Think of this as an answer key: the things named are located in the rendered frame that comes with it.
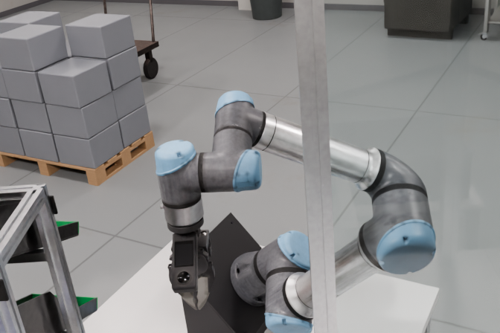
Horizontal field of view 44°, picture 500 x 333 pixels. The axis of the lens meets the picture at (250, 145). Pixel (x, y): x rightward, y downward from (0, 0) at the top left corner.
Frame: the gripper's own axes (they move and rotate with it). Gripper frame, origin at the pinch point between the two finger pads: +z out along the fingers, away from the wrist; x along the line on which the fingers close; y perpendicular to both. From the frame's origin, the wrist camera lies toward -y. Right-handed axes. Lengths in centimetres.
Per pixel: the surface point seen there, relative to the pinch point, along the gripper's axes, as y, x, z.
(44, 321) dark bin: -27.8, 17.6, -21.9
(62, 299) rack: -25.0, 15.3, -23.6
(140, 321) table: 40, 25, 37
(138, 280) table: 59, 29, 37
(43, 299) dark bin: -26.5, 17.4, -25.1
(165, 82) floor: 497, 98, 123
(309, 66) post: -37, -24, -62
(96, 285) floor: 172, 89, 123
